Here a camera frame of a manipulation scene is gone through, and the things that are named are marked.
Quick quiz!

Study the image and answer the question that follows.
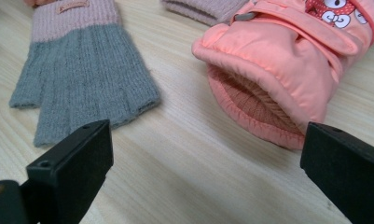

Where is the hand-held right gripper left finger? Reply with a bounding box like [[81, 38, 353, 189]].
[[20, 119, 115, 224]]

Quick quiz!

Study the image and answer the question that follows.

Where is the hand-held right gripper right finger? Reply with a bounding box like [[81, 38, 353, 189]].
[[300, 121, 374, 224]]

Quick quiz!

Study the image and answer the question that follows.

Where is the pink padded ski glove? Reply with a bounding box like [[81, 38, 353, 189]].
[[191, 0, 374, 151]]

